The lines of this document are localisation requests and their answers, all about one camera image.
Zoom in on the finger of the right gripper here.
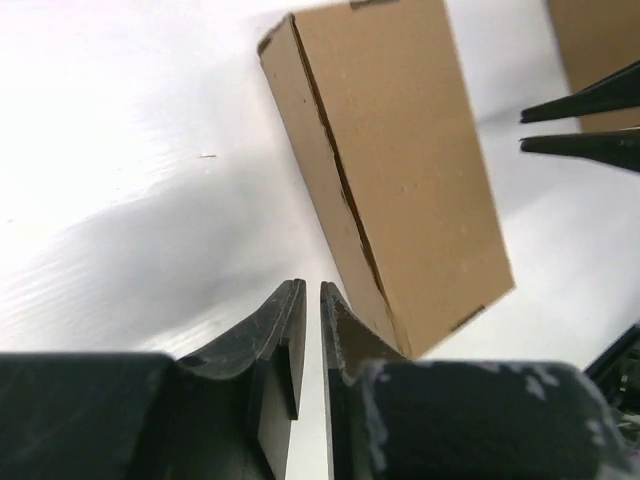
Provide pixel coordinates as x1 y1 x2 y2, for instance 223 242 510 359
520 128 639 173
520 61 639 124

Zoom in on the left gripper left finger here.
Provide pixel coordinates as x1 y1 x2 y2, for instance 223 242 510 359
1 279 306 479

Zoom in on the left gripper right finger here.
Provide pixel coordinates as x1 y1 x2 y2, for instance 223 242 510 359
320 282 630 479

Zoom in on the brown cardboard box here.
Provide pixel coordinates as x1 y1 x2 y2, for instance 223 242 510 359
258 1 514 358

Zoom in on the flat cardboard stack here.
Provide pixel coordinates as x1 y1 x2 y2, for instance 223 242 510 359
547 1 639 133

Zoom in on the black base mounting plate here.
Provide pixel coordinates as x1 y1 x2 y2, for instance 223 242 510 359
585 323 639 426

